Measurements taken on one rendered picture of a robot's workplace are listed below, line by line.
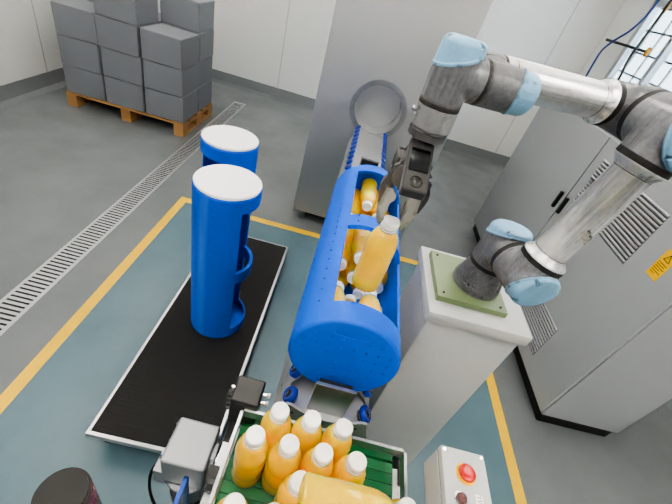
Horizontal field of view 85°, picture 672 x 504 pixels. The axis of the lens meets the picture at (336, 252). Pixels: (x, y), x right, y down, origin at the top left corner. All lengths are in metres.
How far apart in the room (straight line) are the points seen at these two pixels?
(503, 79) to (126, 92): 4.08
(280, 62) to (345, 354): 5.29
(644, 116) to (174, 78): 3.81
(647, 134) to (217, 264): 1.48
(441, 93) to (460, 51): 0.06
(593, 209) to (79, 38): 4.36
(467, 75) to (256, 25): 5.36
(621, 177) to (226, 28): 5.58
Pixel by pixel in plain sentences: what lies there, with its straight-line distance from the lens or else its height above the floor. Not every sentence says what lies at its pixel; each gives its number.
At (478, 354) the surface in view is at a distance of 1.28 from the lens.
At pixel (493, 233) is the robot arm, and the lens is 1.12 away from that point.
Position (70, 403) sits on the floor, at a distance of 2.19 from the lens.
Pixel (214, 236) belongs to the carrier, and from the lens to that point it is 1.61.
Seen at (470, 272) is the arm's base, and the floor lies 1.23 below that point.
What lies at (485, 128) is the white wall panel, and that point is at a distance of 6.17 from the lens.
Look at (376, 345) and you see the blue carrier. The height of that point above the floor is 1.18.
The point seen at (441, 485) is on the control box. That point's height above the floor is 1.09.
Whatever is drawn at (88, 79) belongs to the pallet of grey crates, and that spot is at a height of 0.32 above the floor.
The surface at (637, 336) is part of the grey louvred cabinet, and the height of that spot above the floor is 0.84.
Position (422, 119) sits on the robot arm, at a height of 1.67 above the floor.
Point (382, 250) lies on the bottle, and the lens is 0.79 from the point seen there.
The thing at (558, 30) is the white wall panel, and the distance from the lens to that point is 6.11.
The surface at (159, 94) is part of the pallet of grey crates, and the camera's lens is 4.33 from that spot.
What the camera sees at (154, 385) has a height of 0.15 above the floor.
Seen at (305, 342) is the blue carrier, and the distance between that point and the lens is 0.93.
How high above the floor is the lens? 1.85
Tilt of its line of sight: 38 degrees down
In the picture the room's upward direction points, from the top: 18 degrees clockwise
